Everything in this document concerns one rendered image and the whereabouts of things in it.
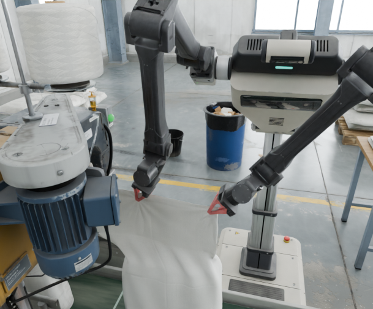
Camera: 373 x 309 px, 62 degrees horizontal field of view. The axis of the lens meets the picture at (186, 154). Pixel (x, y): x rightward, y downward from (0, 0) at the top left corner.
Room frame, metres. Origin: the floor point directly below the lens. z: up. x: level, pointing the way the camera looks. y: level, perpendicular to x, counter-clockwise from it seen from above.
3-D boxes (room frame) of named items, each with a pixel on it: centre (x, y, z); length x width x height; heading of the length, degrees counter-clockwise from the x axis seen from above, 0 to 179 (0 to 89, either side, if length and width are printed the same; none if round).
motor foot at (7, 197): (0.59, 0.40, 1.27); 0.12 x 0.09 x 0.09; 165
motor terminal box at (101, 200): (0.62, 0.20, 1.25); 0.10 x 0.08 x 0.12; 10
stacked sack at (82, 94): (4.27, 1.61, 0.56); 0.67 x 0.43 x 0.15; 75
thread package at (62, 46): (0.75, 0.28, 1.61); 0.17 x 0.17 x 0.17
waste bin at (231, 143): (3.12, -0.43, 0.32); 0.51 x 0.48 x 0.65; 165
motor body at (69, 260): (0.60, 0.31, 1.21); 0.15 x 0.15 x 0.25
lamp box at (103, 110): (1.14, 0.33, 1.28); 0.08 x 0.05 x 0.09; 75
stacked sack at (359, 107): (3.86, -2.35, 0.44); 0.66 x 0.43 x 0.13; 165
